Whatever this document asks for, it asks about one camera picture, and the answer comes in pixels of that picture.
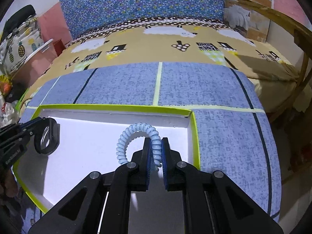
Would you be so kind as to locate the black smart band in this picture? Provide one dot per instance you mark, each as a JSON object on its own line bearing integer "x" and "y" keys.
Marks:
{"x": 46, "y": 136}

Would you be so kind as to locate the black bag on top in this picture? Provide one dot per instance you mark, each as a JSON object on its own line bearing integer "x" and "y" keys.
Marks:
{"x": 18, "y": 18}

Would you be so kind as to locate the tan sheep print bedsheet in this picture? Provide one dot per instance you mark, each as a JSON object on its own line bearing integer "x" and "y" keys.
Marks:
{"x": 178, "y": 40}

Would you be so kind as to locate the blue patterned headboard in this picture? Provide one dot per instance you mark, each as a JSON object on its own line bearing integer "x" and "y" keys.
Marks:
{"x": 84, "y": 15}

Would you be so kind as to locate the blue checked blanket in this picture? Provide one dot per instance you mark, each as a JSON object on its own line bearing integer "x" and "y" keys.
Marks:
{"x": 233, "y": 130}

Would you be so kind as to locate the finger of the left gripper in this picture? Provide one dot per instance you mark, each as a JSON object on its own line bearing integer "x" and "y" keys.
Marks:
{"x": 31, "y": 125}

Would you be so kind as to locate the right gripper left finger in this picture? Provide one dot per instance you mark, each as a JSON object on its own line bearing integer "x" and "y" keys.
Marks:
{"x": 135, "y": 175}

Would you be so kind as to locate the pineapple print bag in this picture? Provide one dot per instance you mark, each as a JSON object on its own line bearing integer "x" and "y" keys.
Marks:
{"x": 19, "y": 44}

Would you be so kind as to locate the green white shallow box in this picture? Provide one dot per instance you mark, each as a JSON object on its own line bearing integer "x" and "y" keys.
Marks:
{"x": 88, "y": 138}

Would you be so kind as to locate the pink storage bin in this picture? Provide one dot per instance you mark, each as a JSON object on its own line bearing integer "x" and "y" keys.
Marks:
{"x": 35, "y": 65}

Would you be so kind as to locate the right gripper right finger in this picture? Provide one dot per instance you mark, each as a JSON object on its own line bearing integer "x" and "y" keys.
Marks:
{"x": 178, "y": 175}

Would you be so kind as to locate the wooden chair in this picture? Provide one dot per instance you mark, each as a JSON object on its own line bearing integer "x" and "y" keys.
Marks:
{"x": 293, "y": 40}

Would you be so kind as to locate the cardboard quilt box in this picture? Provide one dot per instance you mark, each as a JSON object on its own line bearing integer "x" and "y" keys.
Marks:
{"x": 247, "y": 22}

